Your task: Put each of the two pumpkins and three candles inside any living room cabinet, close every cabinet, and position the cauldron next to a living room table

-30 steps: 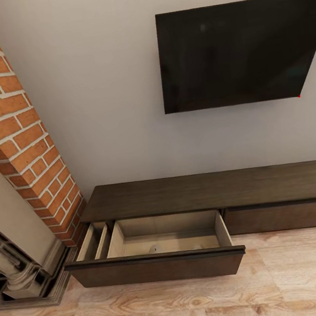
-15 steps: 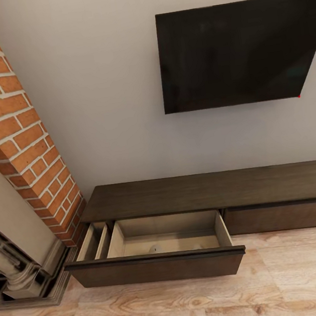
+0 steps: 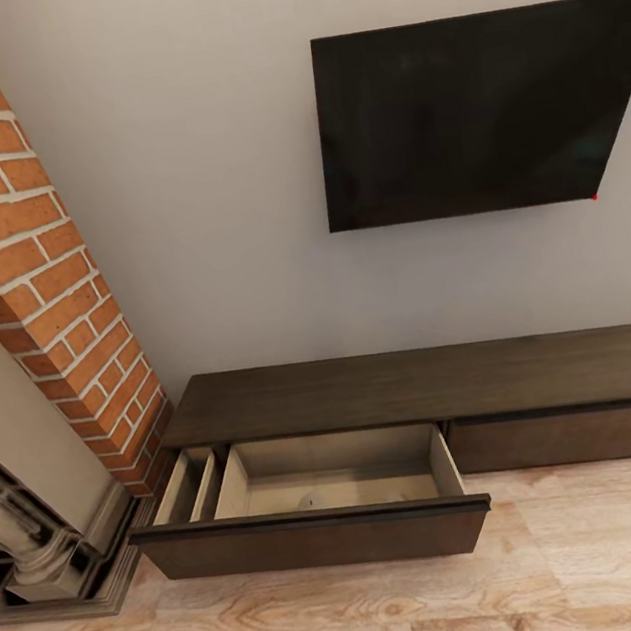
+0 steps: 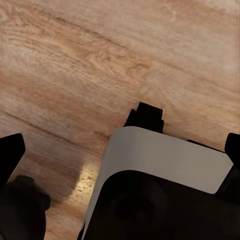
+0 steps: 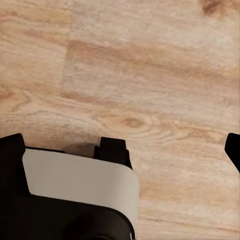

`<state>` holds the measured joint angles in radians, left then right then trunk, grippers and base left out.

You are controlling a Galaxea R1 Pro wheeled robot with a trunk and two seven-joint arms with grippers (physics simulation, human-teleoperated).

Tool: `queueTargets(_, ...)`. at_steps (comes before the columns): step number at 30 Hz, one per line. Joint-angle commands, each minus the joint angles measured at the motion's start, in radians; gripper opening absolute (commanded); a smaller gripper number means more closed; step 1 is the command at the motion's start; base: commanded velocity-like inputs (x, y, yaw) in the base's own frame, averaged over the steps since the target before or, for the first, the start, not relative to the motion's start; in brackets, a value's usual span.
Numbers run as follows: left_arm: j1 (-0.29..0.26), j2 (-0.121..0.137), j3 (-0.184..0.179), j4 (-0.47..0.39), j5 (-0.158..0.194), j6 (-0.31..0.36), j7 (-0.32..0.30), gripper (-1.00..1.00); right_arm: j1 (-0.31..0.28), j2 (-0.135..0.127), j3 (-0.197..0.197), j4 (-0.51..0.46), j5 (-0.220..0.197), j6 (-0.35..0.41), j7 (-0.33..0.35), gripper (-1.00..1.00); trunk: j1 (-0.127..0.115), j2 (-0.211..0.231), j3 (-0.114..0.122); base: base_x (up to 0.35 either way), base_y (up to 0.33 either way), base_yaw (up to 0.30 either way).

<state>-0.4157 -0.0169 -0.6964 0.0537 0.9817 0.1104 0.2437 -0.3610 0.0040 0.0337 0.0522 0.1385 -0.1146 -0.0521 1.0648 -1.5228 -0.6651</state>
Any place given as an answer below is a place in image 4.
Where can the cauldron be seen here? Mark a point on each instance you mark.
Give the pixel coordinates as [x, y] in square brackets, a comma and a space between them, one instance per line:
[22, 211]

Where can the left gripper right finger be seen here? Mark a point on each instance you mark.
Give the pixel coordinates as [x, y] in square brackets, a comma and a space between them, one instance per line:
[232, 148]

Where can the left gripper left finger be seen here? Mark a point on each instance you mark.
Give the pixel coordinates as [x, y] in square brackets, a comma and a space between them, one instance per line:
[12, 149]

